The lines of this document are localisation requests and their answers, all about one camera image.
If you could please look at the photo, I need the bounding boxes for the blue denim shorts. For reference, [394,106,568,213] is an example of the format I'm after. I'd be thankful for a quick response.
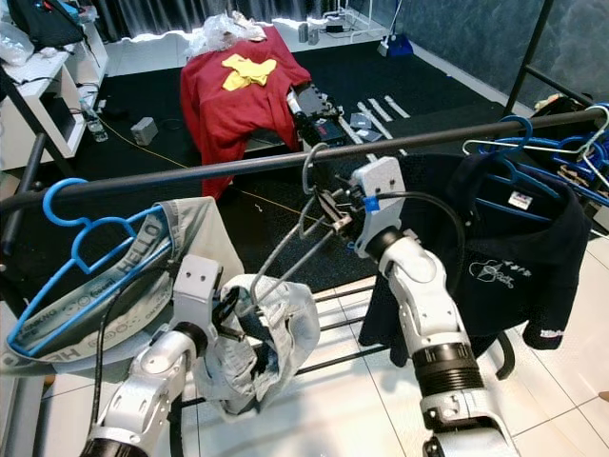
[195,274,320,420]

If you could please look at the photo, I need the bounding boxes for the black electronic equipment box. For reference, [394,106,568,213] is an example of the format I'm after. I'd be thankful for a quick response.
[290,84,348,149]

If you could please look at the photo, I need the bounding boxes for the grey shorts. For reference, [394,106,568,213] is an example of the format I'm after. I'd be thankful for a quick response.
[3,197,220,377]

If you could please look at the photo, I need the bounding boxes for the black metal clothes rack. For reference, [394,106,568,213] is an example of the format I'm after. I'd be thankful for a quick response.
[0,0,609,382]

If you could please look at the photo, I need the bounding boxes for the red cloth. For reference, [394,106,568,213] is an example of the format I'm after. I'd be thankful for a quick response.
[179,27,313,201]

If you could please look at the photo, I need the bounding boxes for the yellow cloth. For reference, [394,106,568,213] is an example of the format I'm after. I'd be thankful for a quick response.
[222,54,279,93]

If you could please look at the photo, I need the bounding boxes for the navy polo shirt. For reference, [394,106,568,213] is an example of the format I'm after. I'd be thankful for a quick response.
[357,152,596,368]

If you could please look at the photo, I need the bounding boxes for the small grey box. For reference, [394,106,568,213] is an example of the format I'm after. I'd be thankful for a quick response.
[131,116,159,147]

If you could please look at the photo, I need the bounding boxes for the white plastic bag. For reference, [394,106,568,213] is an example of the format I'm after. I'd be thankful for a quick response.
[186,11,267,56]

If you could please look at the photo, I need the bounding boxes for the dark pleated curtain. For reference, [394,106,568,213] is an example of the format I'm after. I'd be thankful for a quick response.
[76,0,363,41]

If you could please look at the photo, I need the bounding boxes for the clear water bottle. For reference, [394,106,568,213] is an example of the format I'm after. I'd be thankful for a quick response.
[84,105,106,144]

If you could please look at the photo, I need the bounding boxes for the white shelf unit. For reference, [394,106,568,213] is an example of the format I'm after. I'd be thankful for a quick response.
[0,29,108,163]

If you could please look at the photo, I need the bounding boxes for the dark bag with blue trim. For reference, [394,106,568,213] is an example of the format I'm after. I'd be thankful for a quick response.
[8,0,87,50]

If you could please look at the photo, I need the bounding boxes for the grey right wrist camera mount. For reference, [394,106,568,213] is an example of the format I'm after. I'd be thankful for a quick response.
[350,157,405,258]

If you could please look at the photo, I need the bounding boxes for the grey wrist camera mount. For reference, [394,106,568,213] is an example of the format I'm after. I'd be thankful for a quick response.
[173,255,222,329]
[350,157,405,258]

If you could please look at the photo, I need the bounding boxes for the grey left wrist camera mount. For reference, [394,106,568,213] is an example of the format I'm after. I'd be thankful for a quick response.
[173,255,222,329]

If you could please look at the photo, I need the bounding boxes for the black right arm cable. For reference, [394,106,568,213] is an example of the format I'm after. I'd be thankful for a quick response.
[376,190,467,287]

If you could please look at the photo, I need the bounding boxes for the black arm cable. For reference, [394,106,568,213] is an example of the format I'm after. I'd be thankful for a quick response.
[376,190,467,287]
[100,271,184,448]

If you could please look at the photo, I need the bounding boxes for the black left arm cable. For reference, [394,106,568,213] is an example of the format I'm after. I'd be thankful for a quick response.
[100,271,184,448]

